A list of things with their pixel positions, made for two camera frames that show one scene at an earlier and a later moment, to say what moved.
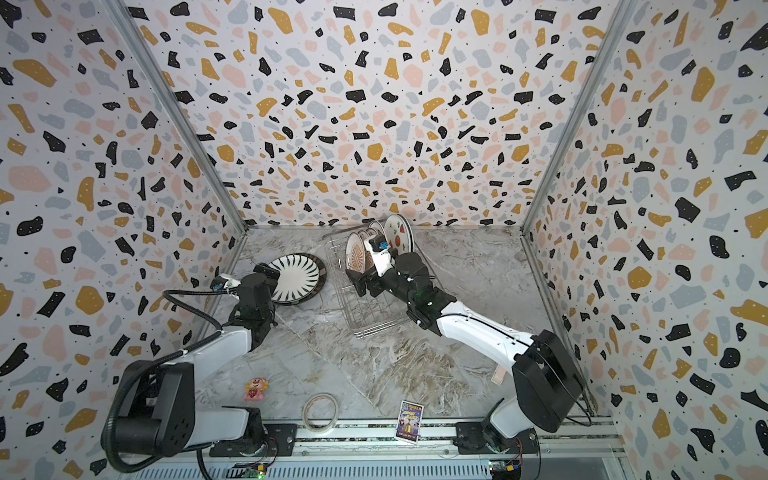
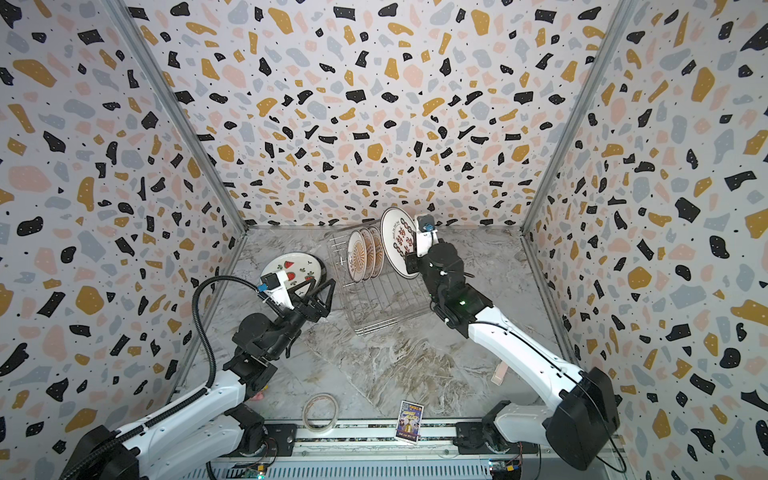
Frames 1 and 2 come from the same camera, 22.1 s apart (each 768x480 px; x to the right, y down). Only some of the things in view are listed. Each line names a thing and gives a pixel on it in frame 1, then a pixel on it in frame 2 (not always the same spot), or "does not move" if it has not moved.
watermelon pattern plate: x=398 y=234 → x=297 y=268
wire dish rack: x=367 y=314 does not move
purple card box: x=409 y=422 does not move
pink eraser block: x=498 y=375 does not move
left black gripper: x=265 y=273 → x=313 y=312
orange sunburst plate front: x=355 y=257 does not move
